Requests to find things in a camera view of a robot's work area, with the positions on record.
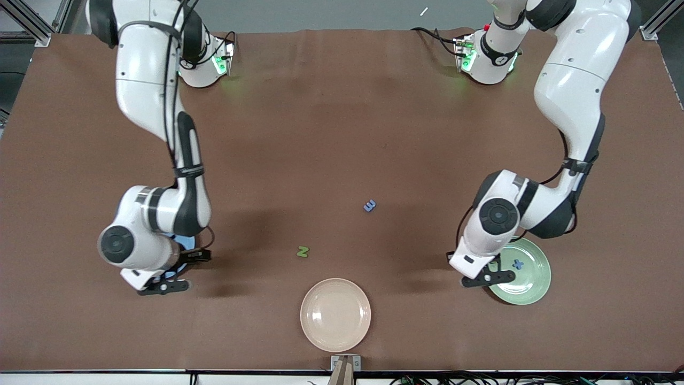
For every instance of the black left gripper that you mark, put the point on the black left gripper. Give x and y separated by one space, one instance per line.
495 263

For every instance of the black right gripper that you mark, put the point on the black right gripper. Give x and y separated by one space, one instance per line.
193 255

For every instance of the blue letter x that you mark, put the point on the blue letter x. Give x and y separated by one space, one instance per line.
517 263

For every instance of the blue letter m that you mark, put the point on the blue letter m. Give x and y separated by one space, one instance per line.
370 206

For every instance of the green letter N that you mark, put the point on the green letter N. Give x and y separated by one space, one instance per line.
303 252

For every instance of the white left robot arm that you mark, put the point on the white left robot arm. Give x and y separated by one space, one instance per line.
572 80

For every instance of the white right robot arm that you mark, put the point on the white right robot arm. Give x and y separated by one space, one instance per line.
144 69

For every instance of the blue plate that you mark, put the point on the blue plate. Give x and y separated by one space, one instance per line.
184 242

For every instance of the green plate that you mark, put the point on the green plate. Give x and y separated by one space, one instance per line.
534 283

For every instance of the beige plate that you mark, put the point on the beige plate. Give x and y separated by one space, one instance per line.
335 315

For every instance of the brown table cover sheet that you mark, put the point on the brown table cover sheet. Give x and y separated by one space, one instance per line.
342 133

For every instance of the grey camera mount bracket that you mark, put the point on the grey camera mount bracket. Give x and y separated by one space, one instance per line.
346 371

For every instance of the aluminium frame post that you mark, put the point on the aluminium frame post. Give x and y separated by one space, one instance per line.
32 24
649 32

